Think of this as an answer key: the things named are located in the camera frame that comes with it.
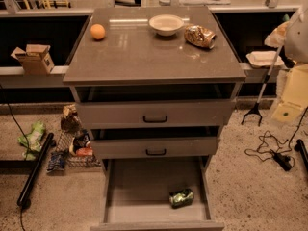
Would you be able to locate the black power cable adapter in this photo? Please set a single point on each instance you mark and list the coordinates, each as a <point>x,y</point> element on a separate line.
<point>281,154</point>

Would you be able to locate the black pole right floor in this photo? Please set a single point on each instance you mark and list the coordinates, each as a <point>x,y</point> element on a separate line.
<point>300,147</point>

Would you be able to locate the wire mesh basket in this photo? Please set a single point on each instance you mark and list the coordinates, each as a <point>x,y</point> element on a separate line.
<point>74,161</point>

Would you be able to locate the grey bottom drawer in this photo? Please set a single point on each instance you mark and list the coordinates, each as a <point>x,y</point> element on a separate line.
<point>136,196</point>

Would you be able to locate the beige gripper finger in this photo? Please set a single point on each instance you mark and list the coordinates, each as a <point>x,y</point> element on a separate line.
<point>292,94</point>
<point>277,37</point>

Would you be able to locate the grey middle drawer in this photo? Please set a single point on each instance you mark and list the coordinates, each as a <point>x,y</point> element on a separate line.
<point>146,148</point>

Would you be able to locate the brown gold crushed can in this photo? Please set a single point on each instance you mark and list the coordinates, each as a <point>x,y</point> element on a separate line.
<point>200,36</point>

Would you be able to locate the white foam tray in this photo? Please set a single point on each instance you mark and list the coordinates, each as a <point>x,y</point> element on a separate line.
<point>259,59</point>

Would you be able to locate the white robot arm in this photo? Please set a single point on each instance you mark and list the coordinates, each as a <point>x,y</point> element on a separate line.
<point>293,36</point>

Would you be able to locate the brown snack bag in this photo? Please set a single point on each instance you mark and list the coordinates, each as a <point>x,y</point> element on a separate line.
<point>70,122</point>

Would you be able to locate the green chip bag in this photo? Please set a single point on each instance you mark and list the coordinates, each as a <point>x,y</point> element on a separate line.
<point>32,141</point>

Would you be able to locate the black pole on floor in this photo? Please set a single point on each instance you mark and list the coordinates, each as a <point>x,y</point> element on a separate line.
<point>24,199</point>

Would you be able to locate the grabber reacher tool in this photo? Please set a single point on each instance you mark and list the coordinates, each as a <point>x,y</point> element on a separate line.
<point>255,109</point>

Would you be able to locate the blue snack bag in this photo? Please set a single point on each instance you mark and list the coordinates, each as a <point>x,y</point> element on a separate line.
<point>57,161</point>

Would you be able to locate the green crushed can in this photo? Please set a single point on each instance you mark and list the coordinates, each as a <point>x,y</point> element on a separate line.
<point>181,198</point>

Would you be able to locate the orange fruit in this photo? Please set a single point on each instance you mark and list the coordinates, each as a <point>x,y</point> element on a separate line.
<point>97,31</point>

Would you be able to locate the grey drawer cabinet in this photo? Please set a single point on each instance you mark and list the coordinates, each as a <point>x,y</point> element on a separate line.
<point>135,64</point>

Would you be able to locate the grey top drawer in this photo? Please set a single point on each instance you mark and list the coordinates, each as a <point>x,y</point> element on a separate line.
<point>101,115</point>

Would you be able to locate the red snack packet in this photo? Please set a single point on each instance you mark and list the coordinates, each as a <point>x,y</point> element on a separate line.
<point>85,151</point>

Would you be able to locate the white bowl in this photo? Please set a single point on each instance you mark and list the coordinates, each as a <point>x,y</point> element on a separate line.
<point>166,24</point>

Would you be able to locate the grey drawer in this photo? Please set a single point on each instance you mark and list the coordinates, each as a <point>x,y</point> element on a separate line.
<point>146,148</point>
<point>101,115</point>
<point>136,196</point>

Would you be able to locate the cardboard box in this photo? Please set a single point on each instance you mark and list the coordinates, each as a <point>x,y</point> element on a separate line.
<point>35,59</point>

